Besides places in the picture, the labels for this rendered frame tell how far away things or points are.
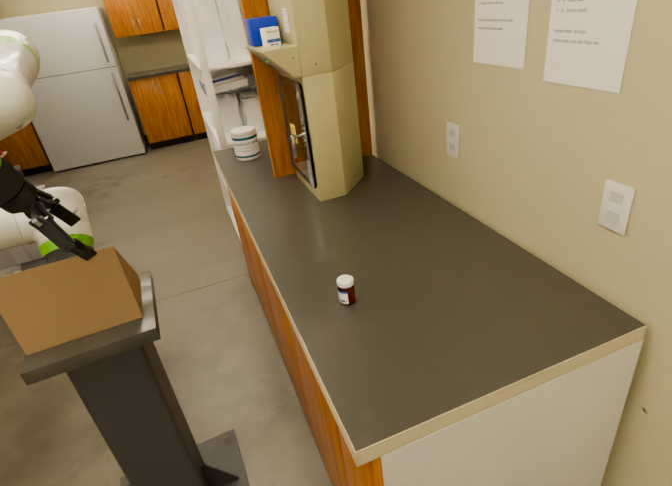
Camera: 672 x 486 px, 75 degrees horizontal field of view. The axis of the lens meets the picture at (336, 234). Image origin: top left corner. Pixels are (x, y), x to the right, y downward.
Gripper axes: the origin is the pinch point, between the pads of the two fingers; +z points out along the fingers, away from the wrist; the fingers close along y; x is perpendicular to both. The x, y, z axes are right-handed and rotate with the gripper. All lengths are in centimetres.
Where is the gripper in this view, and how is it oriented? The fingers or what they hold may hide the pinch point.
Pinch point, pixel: (80, 236)
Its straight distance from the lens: 124.2
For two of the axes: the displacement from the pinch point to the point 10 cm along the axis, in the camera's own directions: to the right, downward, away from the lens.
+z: 2.5, 4.8, 8.4
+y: 5.9, 6.1, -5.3
